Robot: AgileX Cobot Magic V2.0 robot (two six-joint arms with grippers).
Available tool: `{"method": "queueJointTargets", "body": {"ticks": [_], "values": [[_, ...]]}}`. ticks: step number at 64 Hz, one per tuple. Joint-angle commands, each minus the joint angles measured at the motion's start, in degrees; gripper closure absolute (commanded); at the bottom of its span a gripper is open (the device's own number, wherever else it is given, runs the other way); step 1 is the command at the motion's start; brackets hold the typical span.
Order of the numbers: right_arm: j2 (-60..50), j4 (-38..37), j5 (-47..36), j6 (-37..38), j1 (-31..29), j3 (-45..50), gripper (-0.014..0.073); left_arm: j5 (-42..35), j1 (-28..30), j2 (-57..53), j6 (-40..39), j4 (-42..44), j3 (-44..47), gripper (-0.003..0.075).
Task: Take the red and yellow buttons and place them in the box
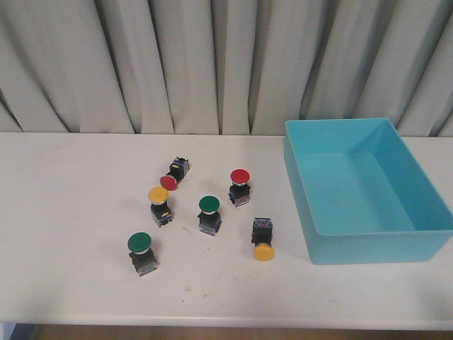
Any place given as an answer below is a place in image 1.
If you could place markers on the red push button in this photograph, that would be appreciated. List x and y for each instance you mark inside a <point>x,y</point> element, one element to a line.
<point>177,171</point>
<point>239,191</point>

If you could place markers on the yellow push button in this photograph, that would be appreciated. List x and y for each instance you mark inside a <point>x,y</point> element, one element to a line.
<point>161,213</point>
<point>261,237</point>

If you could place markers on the light blue plastic box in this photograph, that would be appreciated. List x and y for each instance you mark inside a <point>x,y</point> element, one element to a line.
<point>361,195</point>

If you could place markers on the lying red push button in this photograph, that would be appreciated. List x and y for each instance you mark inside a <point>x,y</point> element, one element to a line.
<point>177,171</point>

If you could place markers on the centre green push button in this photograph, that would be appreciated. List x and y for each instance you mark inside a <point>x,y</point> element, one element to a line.
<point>209,216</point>

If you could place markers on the lying yellow push button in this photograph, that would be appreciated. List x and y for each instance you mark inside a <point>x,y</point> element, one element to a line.
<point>261,237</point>

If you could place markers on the front-left green push button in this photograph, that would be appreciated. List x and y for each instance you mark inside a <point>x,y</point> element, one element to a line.
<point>141,253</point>

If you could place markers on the grey pleated curtain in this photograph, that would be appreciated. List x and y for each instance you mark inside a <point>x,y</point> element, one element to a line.
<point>224,67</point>

